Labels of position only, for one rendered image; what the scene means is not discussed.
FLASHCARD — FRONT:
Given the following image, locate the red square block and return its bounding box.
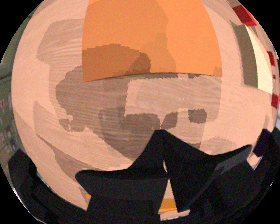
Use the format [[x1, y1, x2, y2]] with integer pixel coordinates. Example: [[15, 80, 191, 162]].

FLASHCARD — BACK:
[[266, 51, 276, 67], [232, 6, 257, 27], [272, 93, 280, 108]]

